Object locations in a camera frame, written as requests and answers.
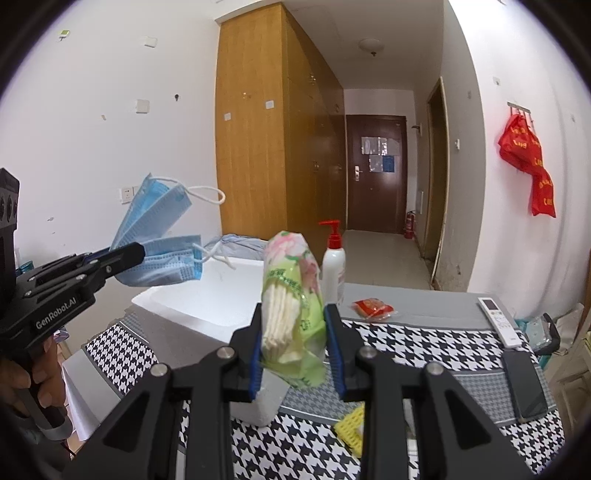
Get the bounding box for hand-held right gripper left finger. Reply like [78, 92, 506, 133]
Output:
[62, 302, 278, 480]

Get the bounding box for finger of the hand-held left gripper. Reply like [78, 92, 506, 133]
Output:
[16, 242, 147, 301]
[44, 249, 112, 268]

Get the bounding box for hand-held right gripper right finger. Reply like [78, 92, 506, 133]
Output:
[323, 303, 537, 480]

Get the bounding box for green floral tissue packet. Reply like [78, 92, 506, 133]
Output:
[261, 230, 328, 391]

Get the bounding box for white foam box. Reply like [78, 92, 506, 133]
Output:
[131, 257, 291, 428]

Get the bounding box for person's left forearm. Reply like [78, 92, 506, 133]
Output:
[0, 406, 79, 480]

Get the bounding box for person's left hand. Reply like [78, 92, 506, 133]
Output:
[0, 335, 65, 416]

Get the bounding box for red snack packet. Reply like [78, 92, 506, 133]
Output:
[352, 298, 399, 320]

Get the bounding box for yellow foam net sleeve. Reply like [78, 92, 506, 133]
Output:
[333, 402, 365, 457]

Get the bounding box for white red-pump lotion bottle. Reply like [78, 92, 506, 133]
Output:
[318, 220, 346, 306]

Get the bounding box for houndstooth blanket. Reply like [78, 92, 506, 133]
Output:
[81, 281, 566, 480]

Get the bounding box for light blue cloth bundle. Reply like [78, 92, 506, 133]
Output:
[203, 233, 274, 265]

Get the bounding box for dark brown door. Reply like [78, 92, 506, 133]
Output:
[345, 114, 408, 233]

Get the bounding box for white remote control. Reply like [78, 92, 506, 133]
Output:
[477, 296, 522, 348]

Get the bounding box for wooden wardrobe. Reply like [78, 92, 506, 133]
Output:
[215, 2, 347, 241]

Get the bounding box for black smartphone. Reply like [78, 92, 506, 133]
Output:
[501, 349, 549, 423]

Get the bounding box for papers on door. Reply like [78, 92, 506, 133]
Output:
[360, 136, 400, 174]

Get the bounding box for red printed bag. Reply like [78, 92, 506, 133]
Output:
[498, 113, 557, 217]

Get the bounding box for wooden side door frame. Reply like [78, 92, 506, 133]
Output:
[422, 76, 451, 273]

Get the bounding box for black-handled clear bag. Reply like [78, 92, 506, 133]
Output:
[517, 313, 561, 357]

